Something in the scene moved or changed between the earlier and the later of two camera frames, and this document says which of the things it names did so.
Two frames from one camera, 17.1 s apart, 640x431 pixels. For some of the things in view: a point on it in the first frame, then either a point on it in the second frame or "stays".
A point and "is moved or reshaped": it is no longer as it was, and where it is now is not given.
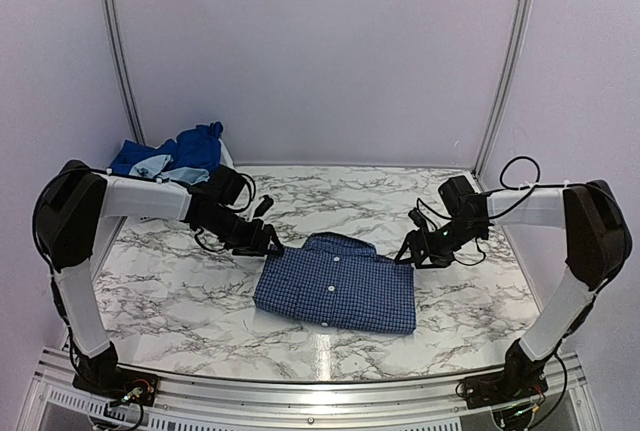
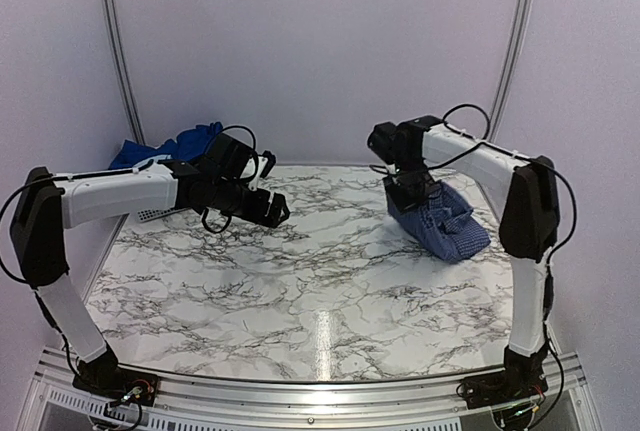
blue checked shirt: (339, 280) is moved or reshaped
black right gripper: (429, 249) -> (402, 203)
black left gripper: (253, 246) -> (271, 218)
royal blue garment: (198, 147) stays
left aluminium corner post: (119, 47) stays
